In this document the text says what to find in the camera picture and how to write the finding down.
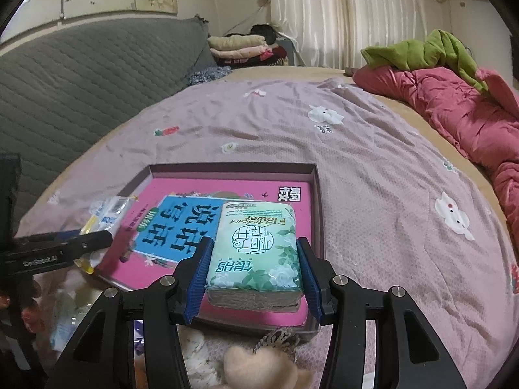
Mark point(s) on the grey quilted headboard cover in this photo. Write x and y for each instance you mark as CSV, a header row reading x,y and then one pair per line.
x,y
64,91

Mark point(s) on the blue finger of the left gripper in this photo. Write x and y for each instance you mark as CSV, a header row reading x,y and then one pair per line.
x,y
46,237

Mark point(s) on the green blanket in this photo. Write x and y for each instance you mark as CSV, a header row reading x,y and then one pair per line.
x,y
438,49

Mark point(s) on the green tissue pack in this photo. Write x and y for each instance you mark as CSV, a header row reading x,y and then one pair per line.
x,y
254,264

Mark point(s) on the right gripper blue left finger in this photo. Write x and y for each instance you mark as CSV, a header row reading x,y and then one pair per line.
x,y
191,279

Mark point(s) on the pink red quilt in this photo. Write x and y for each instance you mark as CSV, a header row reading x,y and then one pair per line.
x,y
483,127

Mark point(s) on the stack of folded clothes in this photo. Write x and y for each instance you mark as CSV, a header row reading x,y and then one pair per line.
x,y
258,48

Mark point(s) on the yellow white wipes packet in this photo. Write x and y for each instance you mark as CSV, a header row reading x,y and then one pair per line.
x,y
106,215

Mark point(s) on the purple bedsheet with prints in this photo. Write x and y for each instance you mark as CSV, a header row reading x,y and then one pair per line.
x,y
394,212

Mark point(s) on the pink and blue book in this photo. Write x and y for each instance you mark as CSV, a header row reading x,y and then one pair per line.
x,y
170,226

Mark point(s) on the dark shallow tray box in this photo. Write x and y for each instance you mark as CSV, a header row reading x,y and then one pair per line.
x,y
227,247

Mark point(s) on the white curtain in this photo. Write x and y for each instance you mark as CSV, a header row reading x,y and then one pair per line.
x,y
332,33

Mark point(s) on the beige plush doll floral dress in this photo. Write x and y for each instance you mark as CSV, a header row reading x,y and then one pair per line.
x,y
270,364

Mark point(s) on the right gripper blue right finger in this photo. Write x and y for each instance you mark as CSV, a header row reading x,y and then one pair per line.
x,y
323,297

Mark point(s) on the white purple printed bag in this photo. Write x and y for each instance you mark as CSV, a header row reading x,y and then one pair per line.
x,y
68,312

